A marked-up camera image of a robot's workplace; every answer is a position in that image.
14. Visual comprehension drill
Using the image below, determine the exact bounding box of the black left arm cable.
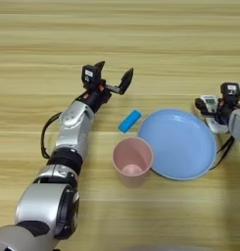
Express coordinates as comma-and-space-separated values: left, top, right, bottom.
40, 92, 89, 160

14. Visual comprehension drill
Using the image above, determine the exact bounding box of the pink plastic cup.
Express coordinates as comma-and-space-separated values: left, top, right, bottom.
112, 136, 154, 189

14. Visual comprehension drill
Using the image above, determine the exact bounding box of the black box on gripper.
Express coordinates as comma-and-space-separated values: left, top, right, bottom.
219, 81, 240, 106
81, 64, 103, 93

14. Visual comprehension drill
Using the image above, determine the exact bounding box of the small blue rectangular block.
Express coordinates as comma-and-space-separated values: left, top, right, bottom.
118, 109, 142, 134

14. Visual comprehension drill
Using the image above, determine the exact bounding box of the white remote control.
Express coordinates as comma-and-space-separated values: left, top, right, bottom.
199, 94, 229, 134

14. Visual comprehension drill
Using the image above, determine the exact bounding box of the black tool strap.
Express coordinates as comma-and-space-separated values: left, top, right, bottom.
209, 135, 236, 172

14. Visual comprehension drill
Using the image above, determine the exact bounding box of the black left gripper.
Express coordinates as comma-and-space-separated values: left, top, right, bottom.
82, 60, 134, 114

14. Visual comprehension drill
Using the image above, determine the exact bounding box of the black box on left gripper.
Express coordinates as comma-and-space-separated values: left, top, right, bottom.
81, 64, 103, 93

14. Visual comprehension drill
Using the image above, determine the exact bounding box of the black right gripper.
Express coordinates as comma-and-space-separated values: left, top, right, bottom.
194, 97, 240, 126

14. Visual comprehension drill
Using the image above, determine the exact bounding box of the light blue round plate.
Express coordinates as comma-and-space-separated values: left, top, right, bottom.
137, 108, 217, 181

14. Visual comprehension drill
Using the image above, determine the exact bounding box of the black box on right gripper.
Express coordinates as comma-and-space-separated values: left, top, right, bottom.
219, 81, 240, 106

